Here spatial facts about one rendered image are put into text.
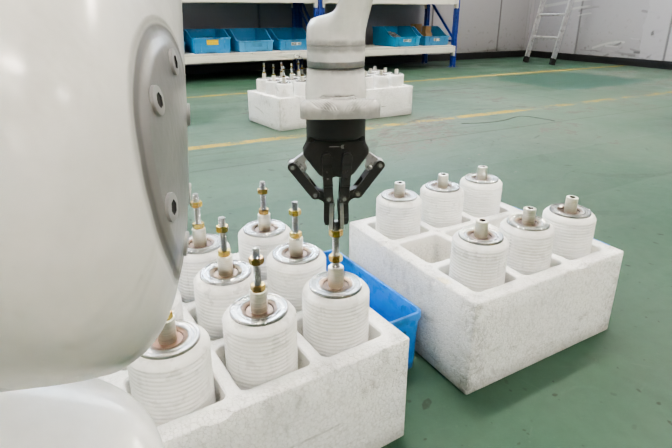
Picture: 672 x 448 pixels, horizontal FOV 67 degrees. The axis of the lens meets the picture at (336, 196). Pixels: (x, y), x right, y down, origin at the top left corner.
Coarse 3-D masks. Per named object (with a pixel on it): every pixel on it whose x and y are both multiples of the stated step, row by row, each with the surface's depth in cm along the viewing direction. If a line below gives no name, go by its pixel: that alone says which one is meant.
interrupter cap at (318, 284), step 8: (344, 272) 75; (312, 280) 72; (320, 280) 73; (344, 280) 73; (352, 280) 72; (360, 280) 72; (312, 288) 70; (320, 288) 70; (328, 288) 71; (344, 288) 71; (352, 288) 70; (360, 288) 70; (320, 296) 69; (328, 296) 68; (336, 296) 68; (344, 296) 68
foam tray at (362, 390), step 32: (192, 320) 76; (384, 320) 76; (224, 352) 71; (352, 352) 69; (384, 352) 70; (128, 384) 64; (224, 384) 63; (288, 384) 63; (320, 384) 65; (352, 384) 68; (384, 384) 72; (192, 416) 58; (224, 416) 59; (256, 416) 61; (288, 416) 64; (320, 416) 67; (352, 416) 70; (384, 416) 74
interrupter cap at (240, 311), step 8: (248, 296) 68; (272, 296) 68; (280, 296) 68; (232, 304) 66; (240, 304) 66; (248, 304) 67; (272, 304) 67; (280, 304) 67; (232, 312) 65; (240, 312) 65; (248, 312) 65; (272, 312) 65; (280, 312) 65; (240, 320) 63; (248, 320) 63; (256, 320) 63; (264, 320) 63; (272, 320) 63
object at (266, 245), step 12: (288, 228) 91; (240, 240) 88; (252, 240) 87; (264, 240) 87; (276, 240) 87; (288, 240) 89; (240, 252) 90; (264, 252) 87; (264, 264) 88; (264, 276) 89
